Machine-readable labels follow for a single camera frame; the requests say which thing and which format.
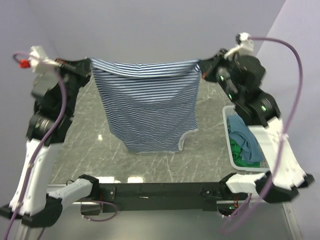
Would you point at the green tank top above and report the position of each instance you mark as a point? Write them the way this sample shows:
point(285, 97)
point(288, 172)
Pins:
point(245, 157)

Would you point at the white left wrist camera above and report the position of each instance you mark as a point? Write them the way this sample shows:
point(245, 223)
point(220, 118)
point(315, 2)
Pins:
point(38, 61)

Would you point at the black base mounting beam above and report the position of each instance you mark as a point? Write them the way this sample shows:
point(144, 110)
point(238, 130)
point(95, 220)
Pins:
point(164, 196)

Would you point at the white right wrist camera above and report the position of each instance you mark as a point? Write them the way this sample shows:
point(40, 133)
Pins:
point(244, 46)

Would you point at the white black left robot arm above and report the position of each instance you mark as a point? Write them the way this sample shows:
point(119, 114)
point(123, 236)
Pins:
point(55, 92)

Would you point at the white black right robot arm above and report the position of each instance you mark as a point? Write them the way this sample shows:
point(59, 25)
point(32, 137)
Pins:
point(260, 111)

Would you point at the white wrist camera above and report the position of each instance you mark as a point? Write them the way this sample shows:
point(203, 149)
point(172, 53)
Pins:
point(38, 61)
point(244, 46)

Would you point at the teal blue tank top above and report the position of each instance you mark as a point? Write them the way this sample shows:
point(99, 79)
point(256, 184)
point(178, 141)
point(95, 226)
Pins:
point(238, 131)

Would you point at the blue white striped tank top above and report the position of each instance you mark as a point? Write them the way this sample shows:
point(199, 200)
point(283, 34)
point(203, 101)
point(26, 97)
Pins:
point(149, 107)

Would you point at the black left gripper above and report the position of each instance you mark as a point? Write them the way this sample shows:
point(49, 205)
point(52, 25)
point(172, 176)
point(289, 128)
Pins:
point(82, 67)

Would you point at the white plastic laundry basket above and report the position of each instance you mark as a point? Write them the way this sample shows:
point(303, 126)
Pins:
point(230, 110)

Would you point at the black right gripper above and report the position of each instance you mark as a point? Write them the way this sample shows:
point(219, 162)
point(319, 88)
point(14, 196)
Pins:
point(208, 65)

